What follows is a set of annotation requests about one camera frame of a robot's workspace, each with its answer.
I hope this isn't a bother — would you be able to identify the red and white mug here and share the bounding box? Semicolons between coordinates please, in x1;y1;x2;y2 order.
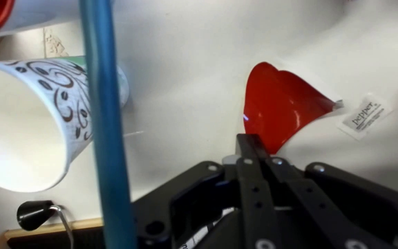
0;0;83;45

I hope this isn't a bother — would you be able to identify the white pepper packet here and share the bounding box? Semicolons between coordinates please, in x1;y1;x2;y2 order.
337;94;392;142

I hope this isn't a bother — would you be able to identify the black knob with wire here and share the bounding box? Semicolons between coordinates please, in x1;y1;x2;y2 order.
16;199;76;249

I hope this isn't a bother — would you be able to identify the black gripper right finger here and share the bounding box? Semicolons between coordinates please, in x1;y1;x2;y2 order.
268;156;398;249

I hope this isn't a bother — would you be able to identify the wooden countertop organizer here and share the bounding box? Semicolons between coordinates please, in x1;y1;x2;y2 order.
0;217;106;249

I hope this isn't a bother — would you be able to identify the paper cup with swirl print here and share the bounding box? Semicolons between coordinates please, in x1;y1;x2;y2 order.
0;55;131;193

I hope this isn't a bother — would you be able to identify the white packet with printed text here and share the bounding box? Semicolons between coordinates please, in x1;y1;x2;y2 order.
177;206;238;249

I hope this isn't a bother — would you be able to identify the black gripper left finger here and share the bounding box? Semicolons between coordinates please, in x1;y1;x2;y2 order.
131;133;287;249

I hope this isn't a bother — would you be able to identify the blue vertical pole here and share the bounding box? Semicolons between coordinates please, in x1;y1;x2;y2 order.
77;0;138;249

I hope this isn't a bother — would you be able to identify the broken mug piece red inside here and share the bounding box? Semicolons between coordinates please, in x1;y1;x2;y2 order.
240;61;345;156

